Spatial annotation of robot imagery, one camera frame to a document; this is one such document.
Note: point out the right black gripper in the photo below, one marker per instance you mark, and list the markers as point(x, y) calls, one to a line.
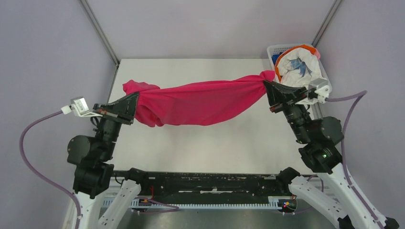
point(282, 94)

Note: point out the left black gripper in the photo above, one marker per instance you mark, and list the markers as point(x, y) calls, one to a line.
point(126, 106)

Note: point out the pink t shirt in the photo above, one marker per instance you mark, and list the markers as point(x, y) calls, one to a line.
point(202, 103)

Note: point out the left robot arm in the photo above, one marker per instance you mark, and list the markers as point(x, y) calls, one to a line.
point(90, 155)

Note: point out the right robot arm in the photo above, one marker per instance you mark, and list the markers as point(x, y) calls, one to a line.
point(349, 208)

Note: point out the white t shirt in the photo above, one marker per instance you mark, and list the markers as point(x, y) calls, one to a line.
point(299, 69)

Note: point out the blue garment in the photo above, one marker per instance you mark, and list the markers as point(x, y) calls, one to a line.
point(274, 58)

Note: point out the white plastic basket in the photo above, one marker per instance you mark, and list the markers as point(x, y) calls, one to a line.
point(275, 52)

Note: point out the orange t shirt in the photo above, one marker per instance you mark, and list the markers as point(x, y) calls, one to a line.
point(303, 58)

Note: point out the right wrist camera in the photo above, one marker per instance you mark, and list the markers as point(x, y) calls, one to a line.
point(318, 91)

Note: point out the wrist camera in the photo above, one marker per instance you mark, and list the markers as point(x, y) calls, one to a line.
point(79, 108)
point(318, 91)

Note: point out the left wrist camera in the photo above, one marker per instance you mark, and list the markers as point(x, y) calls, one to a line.
point(79, 108)

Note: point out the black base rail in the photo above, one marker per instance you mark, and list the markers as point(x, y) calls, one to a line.
point(206, 188)

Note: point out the right aluminium corner post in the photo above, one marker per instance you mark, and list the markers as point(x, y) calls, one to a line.
point(326, 22)

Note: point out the aluminium corner post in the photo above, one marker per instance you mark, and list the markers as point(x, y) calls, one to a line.
point(326, 22)
point(99, 31)

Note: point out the left aluminium corner post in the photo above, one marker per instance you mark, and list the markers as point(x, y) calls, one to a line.
point(99, 31)

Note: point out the white cable duct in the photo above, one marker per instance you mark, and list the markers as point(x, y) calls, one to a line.
point(272, 204)

